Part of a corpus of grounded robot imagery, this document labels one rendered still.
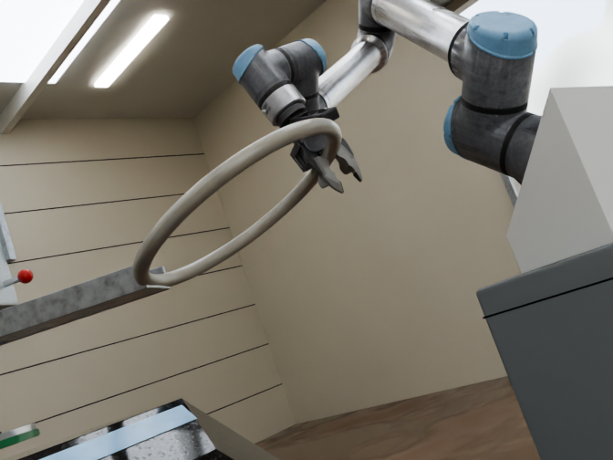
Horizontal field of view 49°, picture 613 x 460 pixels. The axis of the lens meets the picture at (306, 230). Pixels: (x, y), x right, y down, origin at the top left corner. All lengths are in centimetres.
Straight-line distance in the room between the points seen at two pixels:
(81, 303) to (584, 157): 101
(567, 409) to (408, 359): 542
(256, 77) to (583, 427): 97
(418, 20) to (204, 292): 633
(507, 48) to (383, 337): 562
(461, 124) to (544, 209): 30
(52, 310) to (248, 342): 671
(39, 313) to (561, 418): 104
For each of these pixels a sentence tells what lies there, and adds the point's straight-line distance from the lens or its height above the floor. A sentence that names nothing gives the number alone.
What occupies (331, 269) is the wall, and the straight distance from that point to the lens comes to 721.
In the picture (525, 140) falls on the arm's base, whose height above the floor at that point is 111.
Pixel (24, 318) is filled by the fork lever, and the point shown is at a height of 109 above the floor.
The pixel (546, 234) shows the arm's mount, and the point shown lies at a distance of 146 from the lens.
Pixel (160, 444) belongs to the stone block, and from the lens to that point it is 104.
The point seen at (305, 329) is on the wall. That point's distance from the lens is 768.
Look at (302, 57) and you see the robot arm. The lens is 154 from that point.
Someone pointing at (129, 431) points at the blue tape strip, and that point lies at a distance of 105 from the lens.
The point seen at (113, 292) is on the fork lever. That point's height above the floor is 108.
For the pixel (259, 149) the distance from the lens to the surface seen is 110.
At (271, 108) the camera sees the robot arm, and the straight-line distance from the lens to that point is 145.
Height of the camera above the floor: 87
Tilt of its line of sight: 9 degrees up
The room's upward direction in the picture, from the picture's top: 20 degrees counter-clockwise
